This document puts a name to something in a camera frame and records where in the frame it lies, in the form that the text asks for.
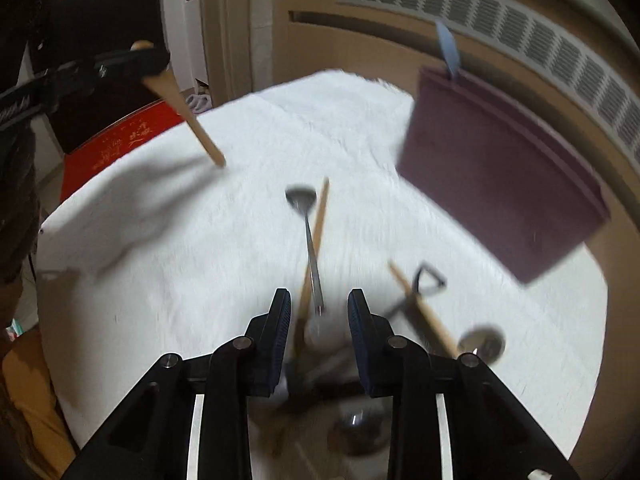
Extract white towel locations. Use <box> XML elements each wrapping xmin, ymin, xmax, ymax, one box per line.
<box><xmin>37</xmin><ymin>70</ymin><xmax>608</xmax><ymax>480</ymax></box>

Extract wooden spoon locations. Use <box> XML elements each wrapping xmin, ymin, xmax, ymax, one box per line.
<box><xmin>131</xmin><ymin>40</ymin><xmax>227</xmax><ymax>168</ymax></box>

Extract maroon utensil box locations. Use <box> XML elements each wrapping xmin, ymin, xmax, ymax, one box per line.
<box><xmin>396</xmin><ymin>66</ymin><xmax>612</xmax><ymax>285</ymax></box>

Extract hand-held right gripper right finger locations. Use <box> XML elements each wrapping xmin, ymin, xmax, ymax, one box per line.
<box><xmin>348</xmin><ymin>288</ymin><xmax>581</xmax><ymax>480</ymax></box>

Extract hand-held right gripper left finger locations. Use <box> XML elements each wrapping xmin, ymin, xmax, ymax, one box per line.
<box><xmin>62</xmin><ymin>288</ymin><xmax>292</xmax><ymax>480</ymax></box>

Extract white slippers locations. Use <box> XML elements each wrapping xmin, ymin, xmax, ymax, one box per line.
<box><xmin>186</xmin><ymin>80</ymin><xmax>215</xmax><ymax>114</ymax></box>

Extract wooden chopstick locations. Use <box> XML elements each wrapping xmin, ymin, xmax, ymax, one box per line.
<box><xmin>388</xmin><ymin>260</ymin><xmax>459</xmax><ymax>359</ymax></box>
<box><xmin>270</xmin><ymin>176</ymin><xmax>331</xmax><ymax>457</ymax></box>

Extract person's dark hair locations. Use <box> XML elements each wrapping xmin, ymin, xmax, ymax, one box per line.
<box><xmin>0</xmin><ymin>130</ymin><xmax>41</xmax><ymax>286</ymax></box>

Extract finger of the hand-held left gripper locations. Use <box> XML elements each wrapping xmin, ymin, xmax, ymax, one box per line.
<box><xmin>65</xmin><ymin>48</ymin><xmax>172</xmax><ymax>97</ymax></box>

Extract red box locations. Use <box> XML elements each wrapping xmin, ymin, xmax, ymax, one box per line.
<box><xmin>60</xmin><ymin>100</ymin><xmax>188</xmax><ymax>203</ymax></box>

